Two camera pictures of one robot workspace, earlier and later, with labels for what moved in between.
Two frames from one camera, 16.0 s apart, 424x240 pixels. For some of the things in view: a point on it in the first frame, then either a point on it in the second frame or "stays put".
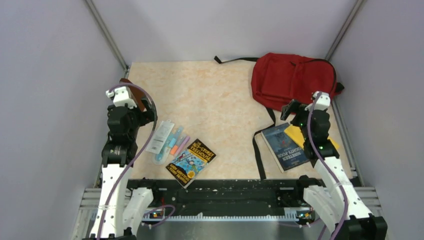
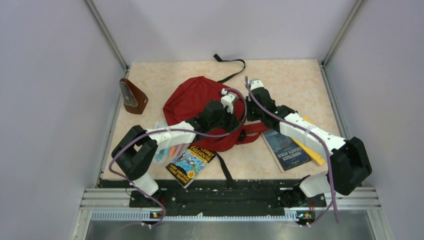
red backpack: x=279 y=81 → x=184 y=98
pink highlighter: x=181 y=146 stays put
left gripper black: x=146 y=116 → x=233 y=122
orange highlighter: x=173 y=150 stays put
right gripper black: x=294 y=106 → x=250 y=117
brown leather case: x=137 y=92 stays put
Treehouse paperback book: x=189 y=167 stays put
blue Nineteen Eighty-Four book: x=287 y=153 stays put
